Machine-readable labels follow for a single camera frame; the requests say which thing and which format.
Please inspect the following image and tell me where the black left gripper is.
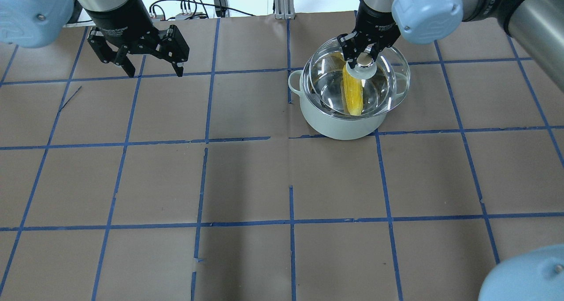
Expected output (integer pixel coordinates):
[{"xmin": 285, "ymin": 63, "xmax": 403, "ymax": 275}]
[{"xmin": 83, "ymin": 0, "xmax": 190, "ymax": 78}]

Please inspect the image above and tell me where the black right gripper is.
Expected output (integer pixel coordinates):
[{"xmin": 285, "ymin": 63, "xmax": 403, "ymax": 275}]
[{"xmin": 337, "ymin": 4, "xmax": 401, "ymax": 64}]

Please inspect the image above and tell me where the glass pot lid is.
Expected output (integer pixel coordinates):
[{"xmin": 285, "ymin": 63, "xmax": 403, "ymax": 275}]
[{"xmin": 301, "ymin": 38, "xmax": 411, "ymax": 119}]

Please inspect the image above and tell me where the yellow corn cob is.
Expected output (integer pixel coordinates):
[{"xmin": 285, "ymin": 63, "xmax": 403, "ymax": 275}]
[{"xmin": 327, "ymin": 52, "xmax": 364, "ymax": 116}]

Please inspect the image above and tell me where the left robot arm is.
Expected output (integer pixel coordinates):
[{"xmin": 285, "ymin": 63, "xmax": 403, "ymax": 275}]
[{"xmin": 0, "ymin": 0, "xmax": 190, "ymax": 78}]

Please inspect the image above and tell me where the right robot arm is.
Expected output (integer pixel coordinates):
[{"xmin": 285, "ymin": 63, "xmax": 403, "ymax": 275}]
[{"xmin": 337, "ymin": 0, "xmax": 564, "ymax": 301}]

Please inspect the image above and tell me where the pale green cooking pot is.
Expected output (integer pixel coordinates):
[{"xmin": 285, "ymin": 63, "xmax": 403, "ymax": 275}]
[{"xmin": 288, "ymin": 38, "xmax": 411, "ymax": 140}]

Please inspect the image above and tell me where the black power adapter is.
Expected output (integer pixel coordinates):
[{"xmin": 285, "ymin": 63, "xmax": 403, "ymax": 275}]
[{"xmin": 214, "ymin": 0, "xmax": 228, "ymax": 18}]

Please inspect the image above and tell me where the aluminium frame post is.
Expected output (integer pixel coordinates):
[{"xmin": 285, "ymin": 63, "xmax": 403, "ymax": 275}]
[{"xmin": 274, "ymin": 0, "xmax": 296, "ymax": 19}]

